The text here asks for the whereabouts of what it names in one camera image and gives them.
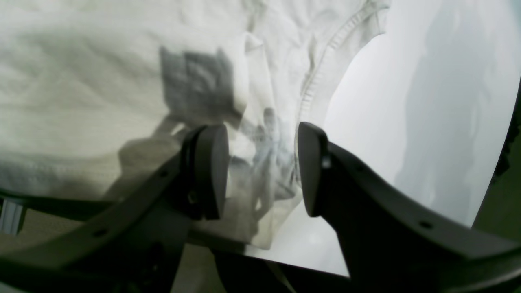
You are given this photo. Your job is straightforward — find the beige T-shirt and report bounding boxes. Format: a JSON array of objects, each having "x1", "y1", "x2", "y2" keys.
[{"x1": 0, "y1": 0, "x2": 391, "y2": 249}]

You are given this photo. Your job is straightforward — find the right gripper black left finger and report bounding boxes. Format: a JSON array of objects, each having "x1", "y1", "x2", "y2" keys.
[{"x1": 1, "y1": 124, "x2": 229, "y2": 293}]

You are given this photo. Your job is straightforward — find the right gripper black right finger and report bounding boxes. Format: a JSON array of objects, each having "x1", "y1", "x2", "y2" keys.
[{"x1": 297, "y1": 122, "x2": 521, "y2": 293}]

